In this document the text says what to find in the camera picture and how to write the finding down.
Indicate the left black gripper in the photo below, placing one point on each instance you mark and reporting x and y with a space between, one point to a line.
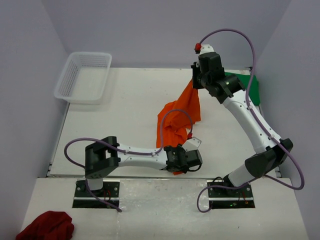
179 148

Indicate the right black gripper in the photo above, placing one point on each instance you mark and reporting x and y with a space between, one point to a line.
196 68

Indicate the orange t shirt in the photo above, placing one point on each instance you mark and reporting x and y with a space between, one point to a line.
176 119

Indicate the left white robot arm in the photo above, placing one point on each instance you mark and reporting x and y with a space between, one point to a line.
104 156

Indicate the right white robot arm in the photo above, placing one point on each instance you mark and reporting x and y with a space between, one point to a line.
269 149

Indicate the folded green t shirt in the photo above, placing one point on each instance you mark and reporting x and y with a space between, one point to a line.
244 77

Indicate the white plastic mesh basket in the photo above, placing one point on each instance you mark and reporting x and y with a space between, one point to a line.
84 78

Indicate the crumpled dark red t shirt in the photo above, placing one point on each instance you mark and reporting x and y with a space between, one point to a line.
50 225

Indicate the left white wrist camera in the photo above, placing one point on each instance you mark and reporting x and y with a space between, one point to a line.
192 144

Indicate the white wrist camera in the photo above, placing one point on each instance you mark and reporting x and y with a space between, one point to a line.
206 48
192 144

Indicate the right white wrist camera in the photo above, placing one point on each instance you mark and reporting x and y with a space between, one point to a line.
206 48

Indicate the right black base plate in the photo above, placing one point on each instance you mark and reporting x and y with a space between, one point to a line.
220 198

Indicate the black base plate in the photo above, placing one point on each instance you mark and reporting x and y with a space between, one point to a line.
109 193
220 198

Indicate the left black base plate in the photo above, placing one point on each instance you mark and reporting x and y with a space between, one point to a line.
109 193

